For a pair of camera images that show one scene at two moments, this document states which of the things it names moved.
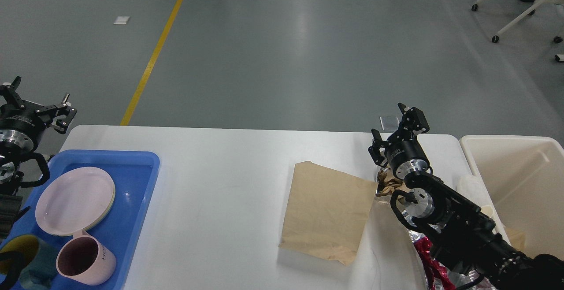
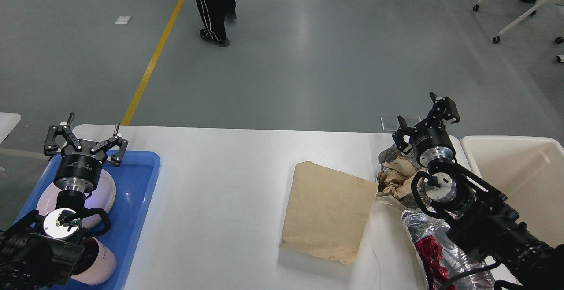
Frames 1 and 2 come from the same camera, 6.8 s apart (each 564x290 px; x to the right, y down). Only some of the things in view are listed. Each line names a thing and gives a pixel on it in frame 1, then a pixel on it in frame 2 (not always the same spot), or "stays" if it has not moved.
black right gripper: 406,156 to 433,143
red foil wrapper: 439,280 stays
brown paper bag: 327,211 stays
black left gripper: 18,127 to 80,172
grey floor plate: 389,123 stays
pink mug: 83,258 stays
